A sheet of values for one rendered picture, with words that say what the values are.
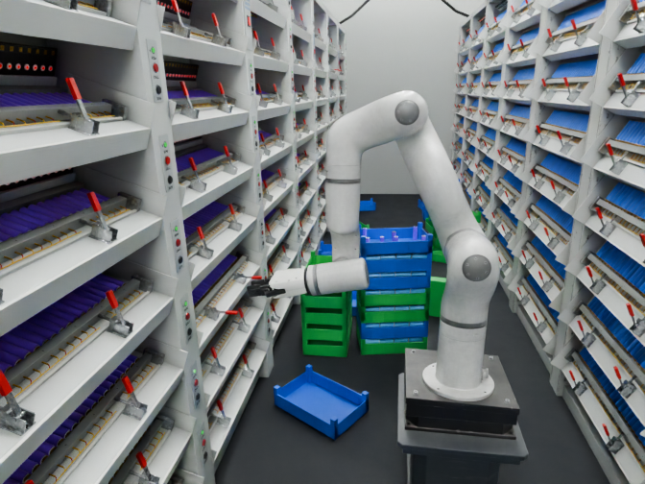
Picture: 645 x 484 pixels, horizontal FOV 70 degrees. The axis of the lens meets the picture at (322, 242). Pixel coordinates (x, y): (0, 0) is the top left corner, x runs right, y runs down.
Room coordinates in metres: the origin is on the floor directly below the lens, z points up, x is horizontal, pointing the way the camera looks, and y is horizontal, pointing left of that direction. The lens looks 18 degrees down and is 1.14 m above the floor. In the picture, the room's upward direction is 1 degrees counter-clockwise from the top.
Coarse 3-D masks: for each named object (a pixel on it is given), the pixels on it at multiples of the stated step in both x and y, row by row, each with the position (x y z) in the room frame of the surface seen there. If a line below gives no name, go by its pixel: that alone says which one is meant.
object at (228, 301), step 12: (240, 252) 1.68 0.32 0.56; (252, 252) 1.68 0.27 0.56; (252, 264) 1.66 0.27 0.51; (228, 288) 1.43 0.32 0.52; (240, 288) 1.45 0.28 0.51; (216, 300) 1.34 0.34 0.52; (228, 300) 1.36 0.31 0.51; (204, 324) 1.19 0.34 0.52; (216, 324) 1.21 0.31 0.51; (204, 336) 1.13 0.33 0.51; (204, 348) 1.14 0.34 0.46
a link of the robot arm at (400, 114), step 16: (400, 96) 1.07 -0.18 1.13; (416, 96) 1.07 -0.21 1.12; (352, 112) 1.17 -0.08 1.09; (368, 112) 1.13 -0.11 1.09; (384, 112) 1.08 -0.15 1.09; (400, 112) 1.06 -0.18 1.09; (416, 112) 1.05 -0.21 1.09; (336, 128) 1.16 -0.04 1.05; (352, 128) 1.14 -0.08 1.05; (368, 128) 1.12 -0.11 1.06; (384, 128) 1.08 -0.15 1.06; (400, 128) 1.06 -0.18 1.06; (416, 128) 1.07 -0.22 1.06; (336, 144) 1.15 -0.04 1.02; (352, 144) 1.14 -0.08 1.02; (368, 144) 1.14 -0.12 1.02; (336, 160) 1.15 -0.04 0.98; (352, 160) 1.15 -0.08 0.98; (336, 176) 1.14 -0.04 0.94; (352, 176) 1.14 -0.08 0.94
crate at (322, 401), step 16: (288, 384) 1.55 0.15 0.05; (304, 384) 1.61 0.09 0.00; (320, 384) 1.60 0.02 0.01; (336, 384) 1.55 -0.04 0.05; (288, 400) 1.45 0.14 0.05; (304, 400) 1.51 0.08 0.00; (320, 400) 1.51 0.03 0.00; (336, 400) 1.51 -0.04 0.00; (352, 400) 1.49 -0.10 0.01; (368, 400) 1.45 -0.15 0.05; (304, 416) 1.39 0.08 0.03; (320, 416) 1.42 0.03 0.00; (336, 416) 1.42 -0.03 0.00; (352, 416) 1.38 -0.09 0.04; (336, 432) 1.31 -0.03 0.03
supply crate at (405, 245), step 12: (360, 228) 2.01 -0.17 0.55; (396, 228) 2.03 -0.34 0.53; (408, 228) 2.03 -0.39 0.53; (420, 228) 2.02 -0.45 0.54; (360, 240) 1.86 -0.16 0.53; (372, 240) 2.01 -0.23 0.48; (384, 240) 2.01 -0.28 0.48; (408, 240) 2.00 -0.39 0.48; (420, 240) 1.84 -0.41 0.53; (432, 240) 1.84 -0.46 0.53; (360, 252) 1.86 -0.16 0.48; (372, 252) 1.83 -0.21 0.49; (384, 252) 1.83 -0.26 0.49; (396, 252) 1.83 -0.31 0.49; (408, 252) 1.83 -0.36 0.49; (420, 252) 1.84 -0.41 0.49
